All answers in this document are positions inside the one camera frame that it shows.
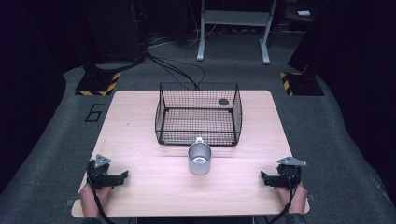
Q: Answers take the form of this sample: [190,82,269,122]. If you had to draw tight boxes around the white metal stand frame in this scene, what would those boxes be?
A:
[196,0,278,65]

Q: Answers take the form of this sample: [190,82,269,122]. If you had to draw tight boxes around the black yellow striped base plate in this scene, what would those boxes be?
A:
[279,71,325,97]
[75,71,121,97]

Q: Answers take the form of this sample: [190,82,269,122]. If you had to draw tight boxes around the black stand column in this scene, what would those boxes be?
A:
[78,0,108,78]

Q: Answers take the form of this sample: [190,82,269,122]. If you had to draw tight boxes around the silver metal cup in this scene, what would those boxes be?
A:
[187,136,213,176]

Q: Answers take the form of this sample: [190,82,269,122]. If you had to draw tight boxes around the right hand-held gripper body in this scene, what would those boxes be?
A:
[270,156,307,189]

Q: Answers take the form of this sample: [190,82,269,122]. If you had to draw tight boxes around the black floor cables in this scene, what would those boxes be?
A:
[145,50,207,91]

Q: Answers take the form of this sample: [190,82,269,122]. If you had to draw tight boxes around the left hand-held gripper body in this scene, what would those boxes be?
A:
[87,153,123,189]

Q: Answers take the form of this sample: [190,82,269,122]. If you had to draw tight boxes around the person's left hand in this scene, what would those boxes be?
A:
[78,182,114,219]

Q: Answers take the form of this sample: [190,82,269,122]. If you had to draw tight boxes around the black wire mesh basket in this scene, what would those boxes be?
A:
[154,81,244,147]

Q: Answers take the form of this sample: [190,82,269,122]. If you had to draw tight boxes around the white floor cables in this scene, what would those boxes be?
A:
[148,0,219,49]

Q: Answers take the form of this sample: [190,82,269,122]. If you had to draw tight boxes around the person's right hand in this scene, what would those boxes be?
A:
[276,182,308,216]

